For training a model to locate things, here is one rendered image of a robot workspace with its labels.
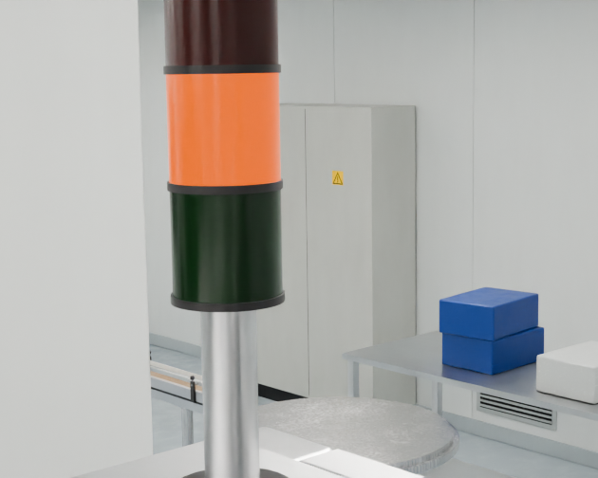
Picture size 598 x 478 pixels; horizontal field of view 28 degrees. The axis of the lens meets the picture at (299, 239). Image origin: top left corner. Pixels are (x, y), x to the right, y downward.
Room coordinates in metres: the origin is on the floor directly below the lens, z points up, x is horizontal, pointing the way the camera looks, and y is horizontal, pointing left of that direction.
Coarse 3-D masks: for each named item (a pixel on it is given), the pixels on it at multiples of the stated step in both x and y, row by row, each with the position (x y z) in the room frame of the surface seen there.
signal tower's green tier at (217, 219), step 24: (192, 216) 0.50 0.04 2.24; (216, 216) 0.49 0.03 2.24; (240, 216) 0.50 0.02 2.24; (264, 216) 0.50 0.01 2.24; (192, 240) 0.50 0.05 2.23; (216, 240) 0.49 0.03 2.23; (240, 240) 0.50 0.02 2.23; (264, 240) 0.50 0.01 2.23; (192, 264) 0.50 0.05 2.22; (216, 264) 0.49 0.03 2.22; (240, 264) 0.50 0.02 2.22; (264, 264) 0.50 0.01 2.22; (192, 288) 0.50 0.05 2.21; (216, 288) 0.49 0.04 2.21; (240, 288) 0.50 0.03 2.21; (264, 288) 0.50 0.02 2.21
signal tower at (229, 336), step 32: (224, 64) 0.49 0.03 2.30; (256, 64) 0.50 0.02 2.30; (192, 192) 0.50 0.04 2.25; (224, 192) 0.49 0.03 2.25; (256, 192) 0.50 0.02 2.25; (224, 320) 0.51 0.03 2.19; (224, 352) 0.51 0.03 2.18; (256, 352) 0.52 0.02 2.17; (224, 384) 0.51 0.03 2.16; (256, 384) 0.52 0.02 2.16; (224, 416) 0.51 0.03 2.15; (256, 416) 0.51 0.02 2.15; (224, 448) 0.51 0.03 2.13; (256, 448) 0.51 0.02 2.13
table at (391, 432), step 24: (264, 408) 4.69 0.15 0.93; (288, 408) 4.68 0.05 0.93; (312, 408) 4.68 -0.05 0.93; (336, 408) 4.67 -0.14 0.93; (360, 408) 4.66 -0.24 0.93; (384, 408) 4.66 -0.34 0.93; (408, 408) 4.65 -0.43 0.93; (288, 432) 4.35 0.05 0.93; (312, 432) 4.35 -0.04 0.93; (336, 432) 4.34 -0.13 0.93; (360, 432) 4.34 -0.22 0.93; (384, 432) 4.33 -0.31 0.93; (408, 432) 4.33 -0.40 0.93; (432, 432) 4.32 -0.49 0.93; (456, 432) 4.38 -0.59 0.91; (384, 456) 4.06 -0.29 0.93; (408, 456) 4.05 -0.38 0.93; (432, 456) 4.09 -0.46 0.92
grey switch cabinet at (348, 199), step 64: (320, 128) 7.64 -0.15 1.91; (384, 128) 7.38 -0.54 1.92; (320, 192) 7.64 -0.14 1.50; (384, 192) 7.38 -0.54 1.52; (320, 256) 7.65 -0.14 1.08; (384, 256) 7.37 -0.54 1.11; (256, 320) 8.14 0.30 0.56; (320, 320) 7.66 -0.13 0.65; (384, 320) 7.37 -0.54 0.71; (320, 384) 7.66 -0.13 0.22; (384, 384) 7.37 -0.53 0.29
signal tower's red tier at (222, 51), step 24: (168, 0) 0.51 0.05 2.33; (192, 0) 0.50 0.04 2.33; (216, 0) 0.49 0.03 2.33; (240, 0) 0.50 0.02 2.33; (264, 0) 0.50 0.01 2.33; (168, 24) 0.51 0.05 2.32; (192, 24) 0.50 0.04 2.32; (216, 24) 0.49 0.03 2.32; (240, 24) 0.50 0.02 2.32; (264, 24) 0.50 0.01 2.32; (168, 48) 0.51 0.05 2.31; (192, 48) 0.50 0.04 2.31; (216, 48) 0.49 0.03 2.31; (240, 48) 0.50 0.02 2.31; (264, 48) 0.50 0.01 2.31
